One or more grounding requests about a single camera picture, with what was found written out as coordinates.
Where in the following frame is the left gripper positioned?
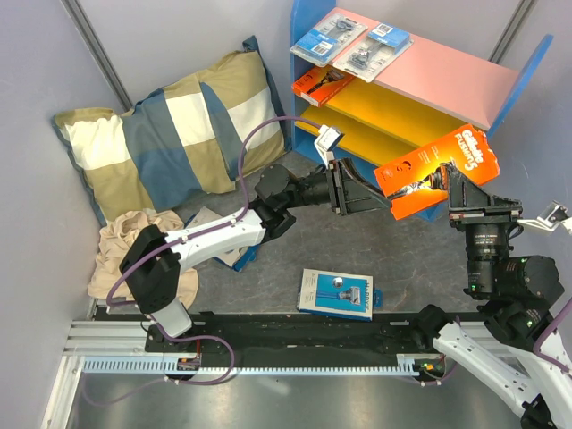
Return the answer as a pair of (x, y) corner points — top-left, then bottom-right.
(282, 159), (394, 218)

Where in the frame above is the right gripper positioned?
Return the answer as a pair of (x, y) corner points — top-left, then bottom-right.
(444, 165), (520, 291)

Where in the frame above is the small orange razor box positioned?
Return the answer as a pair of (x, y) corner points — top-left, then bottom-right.
(374, 124), (500, 220)

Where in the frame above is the orange Gillette Fusion5 box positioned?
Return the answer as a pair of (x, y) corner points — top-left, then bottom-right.
(292, 65), (355, 107)

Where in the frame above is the white blue razor box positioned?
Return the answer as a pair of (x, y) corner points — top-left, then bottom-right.
(179, 207), (265, 273)

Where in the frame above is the clear blister razor pack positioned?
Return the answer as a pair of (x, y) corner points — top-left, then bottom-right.
(290, 13), (368, 67)
(333, 22), (414, 83)

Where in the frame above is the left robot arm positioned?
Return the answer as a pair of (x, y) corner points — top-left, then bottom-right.
(120, 158), (391, 351)

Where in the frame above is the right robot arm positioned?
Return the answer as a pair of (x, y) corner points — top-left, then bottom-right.
(408, 163), (571, 428)

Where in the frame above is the blue shelf with coloured boards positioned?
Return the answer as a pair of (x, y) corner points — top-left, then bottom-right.
(290, 0), (555, 224)

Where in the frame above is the checked beige blue pillow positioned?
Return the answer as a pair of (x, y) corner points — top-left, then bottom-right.
(52, 37), (291, 225)

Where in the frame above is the beige crumpled cloth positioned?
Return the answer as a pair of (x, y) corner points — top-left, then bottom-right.
(88, 210), (199, 308)

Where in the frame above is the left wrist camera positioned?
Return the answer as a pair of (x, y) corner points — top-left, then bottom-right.
(314, 125), (344, 167)

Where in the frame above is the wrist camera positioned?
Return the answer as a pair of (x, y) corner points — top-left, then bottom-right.
(314, 125), (344, 167)
(517, 201), (571, 234)

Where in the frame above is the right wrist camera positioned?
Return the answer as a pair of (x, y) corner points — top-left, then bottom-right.
(517, 201), (571, 234)

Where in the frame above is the slotted cable duct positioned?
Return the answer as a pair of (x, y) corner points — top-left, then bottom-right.
(83, 356), (419, 377)

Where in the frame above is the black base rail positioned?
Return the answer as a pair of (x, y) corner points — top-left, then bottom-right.
(145, 305), (456, 366)

